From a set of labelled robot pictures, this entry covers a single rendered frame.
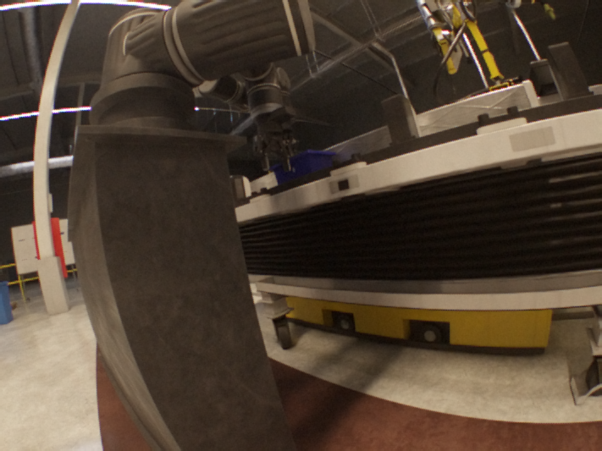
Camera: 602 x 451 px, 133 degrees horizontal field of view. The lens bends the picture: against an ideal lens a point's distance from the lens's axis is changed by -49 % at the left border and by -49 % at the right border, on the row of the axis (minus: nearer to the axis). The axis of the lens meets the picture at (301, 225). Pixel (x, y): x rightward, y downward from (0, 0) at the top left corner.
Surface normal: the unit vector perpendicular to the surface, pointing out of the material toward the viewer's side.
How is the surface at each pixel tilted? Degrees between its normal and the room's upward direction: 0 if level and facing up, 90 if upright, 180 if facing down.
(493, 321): 90
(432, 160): 90
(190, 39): 128
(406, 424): 0
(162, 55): 133
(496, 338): 90
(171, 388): 90
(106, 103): 154
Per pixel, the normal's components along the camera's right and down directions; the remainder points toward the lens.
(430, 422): -0.18, -0.98
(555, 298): -0.72, 0.15
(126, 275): 0.78, -0.13
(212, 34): 0.03, 0.70
